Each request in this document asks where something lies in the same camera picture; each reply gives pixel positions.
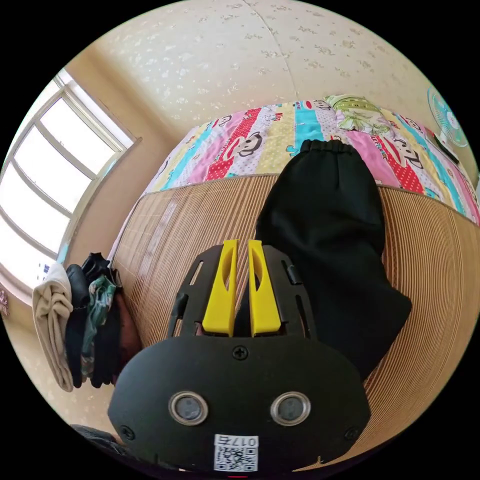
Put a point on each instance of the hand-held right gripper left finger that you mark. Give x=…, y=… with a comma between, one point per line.
x=219, y=300

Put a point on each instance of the window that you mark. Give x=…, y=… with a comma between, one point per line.
x=48, y=176

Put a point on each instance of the teal fan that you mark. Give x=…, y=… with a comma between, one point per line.
x=446, y=120

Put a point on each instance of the black pants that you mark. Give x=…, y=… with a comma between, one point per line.
x=330, y=240

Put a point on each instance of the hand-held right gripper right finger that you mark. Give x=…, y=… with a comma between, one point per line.
x=264, y=300

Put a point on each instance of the bed with woven mat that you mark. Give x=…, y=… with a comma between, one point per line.
x=180, y=240

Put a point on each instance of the floral pillow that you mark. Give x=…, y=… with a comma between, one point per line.
x=358, y=112

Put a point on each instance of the pile of clothes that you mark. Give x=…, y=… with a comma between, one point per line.
x=90, y=318

